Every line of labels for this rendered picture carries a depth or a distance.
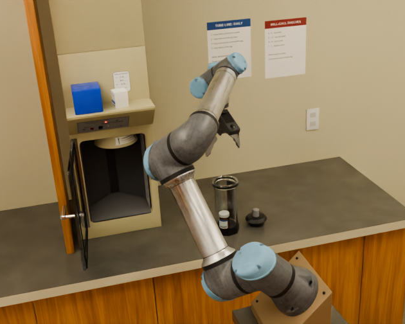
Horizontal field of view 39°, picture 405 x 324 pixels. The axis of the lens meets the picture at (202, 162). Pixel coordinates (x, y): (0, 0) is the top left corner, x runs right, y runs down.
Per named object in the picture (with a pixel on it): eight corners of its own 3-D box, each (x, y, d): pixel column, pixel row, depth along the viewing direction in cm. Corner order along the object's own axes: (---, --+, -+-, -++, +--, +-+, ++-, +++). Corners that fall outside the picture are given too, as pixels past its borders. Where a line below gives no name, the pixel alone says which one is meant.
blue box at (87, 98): (74, 107, 211) (70, 84, 207) (100, 104, 213) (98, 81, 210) (75, 115, 202) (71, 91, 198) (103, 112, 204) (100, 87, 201)
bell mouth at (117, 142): (92, 136, 237) (90, 124, 235) (134, 130, 241) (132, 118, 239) (96, 151, 222) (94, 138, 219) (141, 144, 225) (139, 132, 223)
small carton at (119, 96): (112, 105, 211) (110, 89, 209) (125, 103, 213) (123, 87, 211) (116, 108, 207) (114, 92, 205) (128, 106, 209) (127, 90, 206)
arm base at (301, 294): (326, 282, 165) (305, 267, 161) (297, 325, 164) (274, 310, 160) (299, 263, 179) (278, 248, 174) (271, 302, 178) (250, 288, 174)
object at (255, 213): (258, 215, 245) (258, 202, 242) (271, 224, 237) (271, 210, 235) (240, 221, 241) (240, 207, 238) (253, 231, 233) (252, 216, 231)
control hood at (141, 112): (68, 133, 215) (64, 108, 211) (152, 121, 222) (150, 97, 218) (70, 143, 205) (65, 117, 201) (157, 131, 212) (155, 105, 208)
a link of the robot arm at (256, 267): (290, 291, 160) (259, 269, 154) (256, 301, 168) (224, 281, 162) (294, 255, 167) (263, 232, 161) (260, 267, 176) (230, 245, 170)
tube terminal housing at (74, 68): (81, 212, 256) (54, 42, 225) (151, 200, 263) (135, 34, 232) (85, 239, 234) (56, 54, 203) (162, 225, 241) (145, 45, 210)
